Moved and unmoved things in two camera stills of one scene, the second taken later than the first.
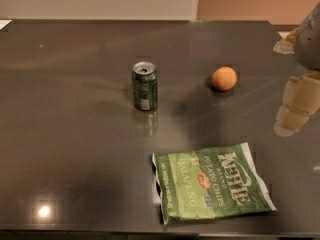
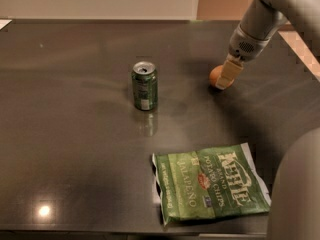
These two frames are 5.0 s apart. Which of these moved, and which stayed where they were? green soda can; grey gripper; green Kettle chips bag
Moved: grey gripper
Stayed: green Kettle chips bag; green soda can
